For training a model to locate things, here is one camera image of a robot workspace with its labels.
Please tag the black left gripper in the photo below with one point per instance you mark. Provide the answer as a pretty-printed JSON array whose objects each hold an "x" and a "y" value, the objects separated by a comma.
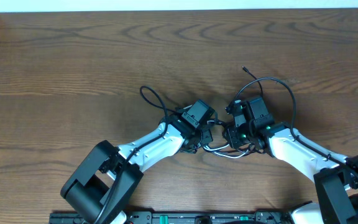
[{"x": 208, "y": 137}]

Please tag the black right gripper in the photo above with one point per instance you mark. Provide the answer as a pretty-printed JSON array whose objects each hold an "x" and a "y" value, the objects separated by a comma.
[{"x": 232, "y": 132}]

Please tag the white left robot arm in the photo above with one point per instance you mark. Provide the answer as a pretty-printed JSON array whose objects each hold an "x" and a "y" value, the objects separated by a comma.
[{"x": 101, "y": 186}]

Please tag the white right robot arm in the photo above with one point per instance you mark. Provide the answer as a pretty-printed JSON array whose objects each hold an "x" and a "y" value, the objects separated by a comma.
[{"x": 335, "y": 176}]

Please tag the black mounting rail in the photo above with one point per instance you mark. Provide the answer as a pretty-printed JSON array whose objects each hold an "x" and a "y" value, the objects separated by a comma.
[{"x": 215, "y": 218}]

